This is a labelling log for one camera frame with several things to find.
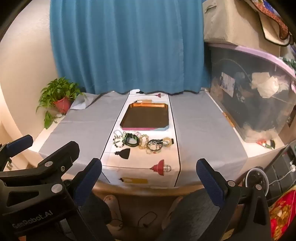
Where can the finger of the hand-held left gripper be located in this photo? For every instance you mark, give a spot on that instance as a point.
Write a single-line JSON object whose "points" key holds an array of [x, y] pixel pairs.
{"points": [[19, 144], [60, 157]]}

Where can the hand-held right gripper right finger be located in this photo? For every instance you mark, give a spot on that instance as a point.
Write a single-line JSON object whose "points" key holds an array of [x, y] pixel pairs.
{"points": [[209, 180]]}

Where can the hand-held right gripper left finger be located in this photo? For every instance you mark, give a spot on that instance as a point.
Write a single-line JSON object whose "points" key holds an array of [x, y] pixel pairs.
{"points": [[89, 180]]}

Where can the black green wristband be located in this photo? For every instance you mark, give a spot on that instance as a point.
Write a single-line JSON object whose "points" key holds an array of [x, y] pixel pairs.
{"points": [[130, 144]]}

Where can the silver green bangle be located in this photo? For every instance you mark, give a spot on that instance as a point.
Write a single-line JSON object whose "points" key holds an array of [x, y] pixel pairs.
{"points": [[159, 148]]}

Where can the dark brown bangle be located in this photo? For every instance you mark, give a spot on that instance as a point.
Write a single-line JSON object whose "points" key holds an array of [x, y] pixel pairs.
{"points": [[150, 141]]}

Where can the metal tray with pink rim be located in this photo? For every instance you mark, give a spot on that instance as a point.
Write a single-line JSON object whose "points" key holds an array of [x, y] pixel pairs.
{"points": [[144, 117]]}

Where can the metal binder clip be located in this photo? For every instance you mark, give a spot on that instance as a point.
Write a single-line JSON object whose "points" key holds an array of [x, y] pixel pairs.
{"points": [[9, 165]]}

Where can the person's left leg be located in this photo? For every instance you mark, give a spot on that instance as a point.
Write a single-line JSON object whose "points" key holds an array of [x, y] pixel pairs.
{"points": [[101, 215]]}

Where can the person's leg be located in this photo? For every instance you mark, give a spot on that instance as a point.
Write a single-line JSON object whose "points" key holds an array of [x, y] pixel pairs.
{"points": [[101, 215], [192, 215]]}

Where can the grey tablecloth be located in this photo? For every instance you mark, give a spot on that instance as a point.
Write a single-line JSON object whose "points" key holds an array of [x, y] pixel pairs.
{"points": [[81, 125]]}

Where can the person's right leg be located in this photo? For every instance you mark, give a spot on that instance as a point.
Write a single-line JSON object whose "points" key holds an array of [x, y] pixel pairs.
{"points": [[192, 215]]}

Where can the white lamp-print table runner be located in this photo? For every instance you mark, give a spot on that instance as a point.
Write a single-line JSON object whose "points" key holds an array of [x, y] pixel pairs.
{"points": [[138, 164]]}

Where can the green plant in red pot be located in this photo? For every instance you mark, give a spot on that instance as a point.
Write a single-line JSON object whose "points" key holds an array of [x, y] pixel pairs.
{"points": [[62, 103]]}

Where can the small red green packet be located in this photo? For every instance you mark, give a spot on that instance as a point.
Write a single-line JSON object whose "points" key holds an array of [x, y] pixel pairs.
{"points": [[266, 143]]}

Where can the black device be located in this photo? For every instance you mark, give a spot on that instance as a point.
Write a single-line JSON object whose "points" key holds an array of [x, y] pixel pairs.
{"points": [[277, 185]]}

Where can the clear storage bin purple lid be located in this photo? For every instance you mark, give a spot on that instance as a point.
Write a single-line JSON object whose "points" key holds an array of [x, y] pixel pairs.
{"points": [[231, 106]]}

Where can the red floral cloth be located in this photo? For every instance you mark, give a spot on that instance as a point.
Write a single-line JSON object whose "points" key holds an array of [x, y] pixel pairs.
{"points": [[284, 215]]}

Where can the white printed card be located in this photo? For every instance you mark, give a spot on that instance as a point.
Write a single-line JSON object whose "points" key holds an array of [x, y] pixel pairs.
{"points": [[227, 83]]}

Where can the white crumpled plastic bag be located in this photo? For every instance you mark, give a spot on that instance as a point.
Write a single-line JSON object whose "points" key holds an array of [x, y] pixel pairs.
{"points": [[266, 84]]}

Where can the blue curtain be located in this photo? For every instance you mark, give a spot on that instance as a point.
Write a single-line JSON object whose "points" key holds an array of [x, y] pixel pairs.
{"points": [[127, 46]]}

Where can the green patterned cloth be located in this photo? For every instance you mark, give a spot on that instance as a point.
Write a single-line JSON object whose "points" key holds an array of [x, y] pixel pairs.
{"points": [[288, 61]]}

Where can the beige fabric storage box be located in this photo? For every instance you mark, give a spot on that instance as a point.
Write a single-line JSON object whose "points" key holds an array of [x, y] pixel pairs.
{"points": [[226, 20]]}

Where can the beige bag with patterned trim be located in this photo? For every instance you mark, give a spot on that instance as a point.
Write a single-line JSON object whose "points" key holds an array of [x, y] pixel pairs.
{"points": [[270, 27]]}

